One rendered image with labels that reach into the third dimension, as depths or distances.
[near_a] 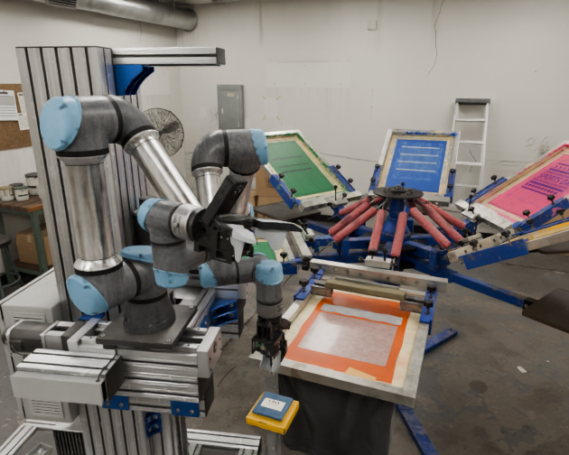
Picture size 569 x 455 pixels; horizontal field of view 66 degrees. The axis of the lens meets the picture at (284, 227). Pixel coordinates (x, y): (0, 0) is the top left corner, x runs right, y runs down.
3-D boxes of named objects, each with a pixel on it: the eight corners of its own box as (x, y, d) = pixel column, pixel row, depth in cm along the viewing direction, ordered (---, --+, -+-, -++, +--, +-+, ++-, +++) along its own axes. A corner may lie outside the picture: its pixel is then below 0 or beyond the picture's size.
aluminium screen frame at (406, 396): (414, 408, 140) (415, 398, 139) (248, 366, 161) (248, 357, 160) (433, 301, 209) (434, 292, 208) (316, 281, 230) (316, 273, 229)
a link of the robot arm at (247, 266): (233, 252, 135) (239, 265, 125) (268, 248, 138) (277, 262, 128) (234, 276, 137) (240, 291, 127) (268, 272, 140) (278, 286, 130)
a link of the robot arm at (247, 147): (211, 214, 183) (220, 120, 137) (247, 211, 187) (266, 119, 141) (215, 239, 177) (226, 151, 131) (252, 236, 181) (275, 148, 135)
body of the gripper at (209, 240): (256, 257, 88) (211, 246, 94) (259, 215, 86) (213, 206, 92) (232, 265, 81) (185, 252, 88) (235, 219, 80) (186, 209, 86)
